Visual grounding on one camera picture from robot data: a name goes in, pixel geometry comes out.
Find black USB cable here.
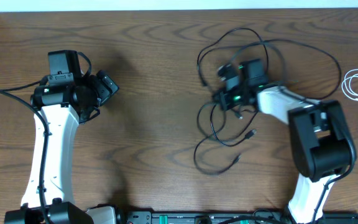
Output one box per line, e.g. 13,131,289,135
209,102,259,147

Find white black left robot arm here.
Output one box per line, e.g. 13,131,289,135
4,50,119,223

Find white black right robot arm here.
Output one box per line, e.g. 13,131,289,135
215,59,357,223

